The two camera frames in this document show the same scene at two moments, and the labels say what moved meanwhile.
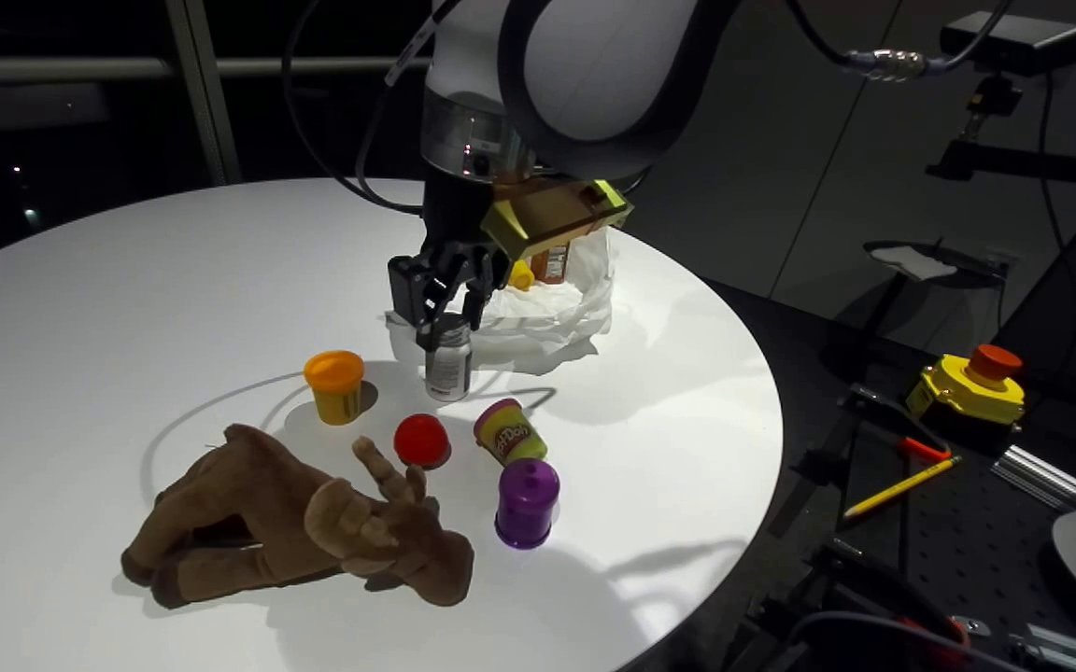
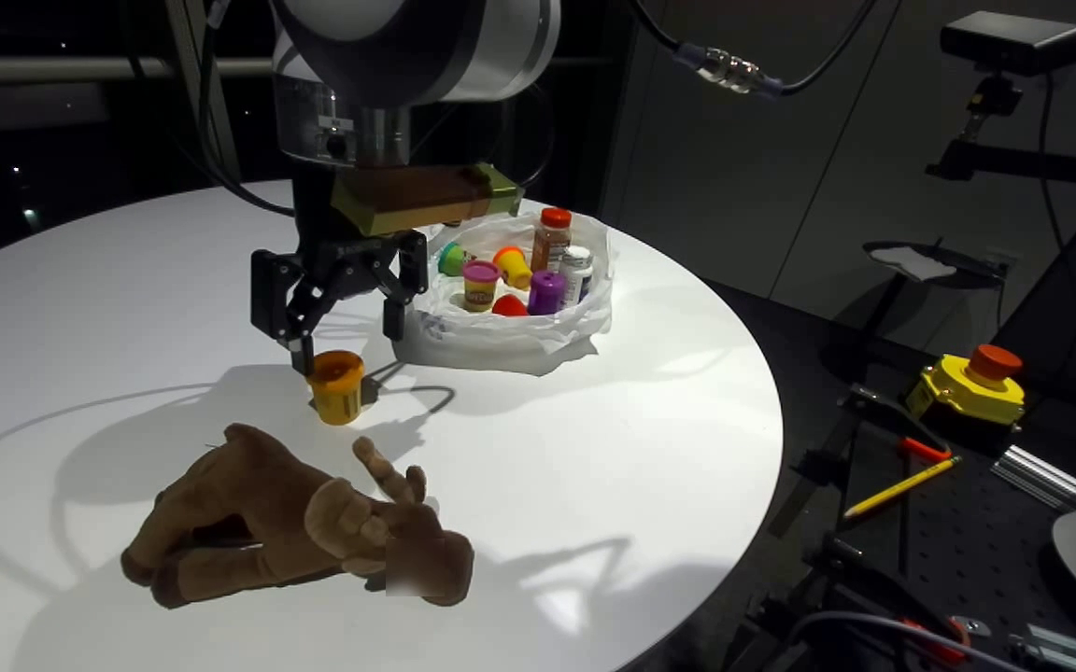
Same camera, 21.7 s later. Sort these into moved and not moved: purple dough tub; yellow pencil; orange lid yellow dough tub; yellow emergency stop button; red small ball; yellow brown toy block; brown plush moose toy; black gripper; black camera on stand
Moved: purple dough tub; yellow brown toy block; black gripper; red small ball
Not moved: brown plush moose toy; black camera on stand; yellow emergency stop button; orange lid yellow dough tub; yellow pencil
